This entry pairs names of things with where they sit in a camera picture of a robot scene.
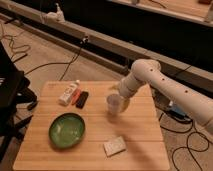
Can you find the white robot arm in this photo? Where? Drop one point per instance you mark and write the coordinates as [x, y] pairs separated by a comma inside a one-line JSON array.
[[146, 71]]

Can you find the green ceramic bowl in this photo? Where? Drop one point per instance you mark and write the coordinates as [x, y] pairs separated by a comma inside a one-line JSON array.
[[66, 130]]

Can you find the blue box on floor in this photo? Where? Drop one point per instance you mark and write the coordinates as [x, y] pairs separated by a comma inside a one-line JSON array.
[[174, 110]]

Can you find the black office chair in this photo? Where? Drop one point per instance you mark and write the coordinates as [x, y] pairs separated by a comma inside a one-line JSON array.
[[14, 90]]

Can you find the white glue bottle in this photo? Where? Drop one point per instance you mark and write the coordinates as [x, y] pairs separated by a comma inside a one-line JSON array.
[[66, 96]]

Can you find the grey sponge pad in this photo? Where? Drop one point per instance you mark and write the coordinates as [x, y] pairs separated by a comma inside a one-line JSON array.
[[114, 146]]

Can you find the grey metal rail frame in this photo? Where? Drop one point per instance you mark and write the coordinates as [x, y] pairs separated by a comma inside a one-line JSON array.
[[193, 75]]

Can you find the orange marker pen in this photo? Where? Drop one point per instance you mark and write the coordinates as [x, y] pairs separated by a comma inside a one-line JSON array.
[[76, 97]]

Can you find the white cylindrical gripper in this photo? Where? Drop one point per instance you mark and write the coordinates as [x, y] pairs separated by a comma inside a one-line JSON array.
[[116, 104]]

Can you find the white power adapter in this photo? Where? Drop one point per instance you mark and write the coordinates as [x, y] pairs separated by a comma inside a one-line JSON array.
[[58, 15]]

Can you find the black rectangular block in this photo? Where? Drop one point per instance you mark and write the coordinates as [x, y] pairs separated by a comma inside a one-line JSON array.
[[82, 99]]

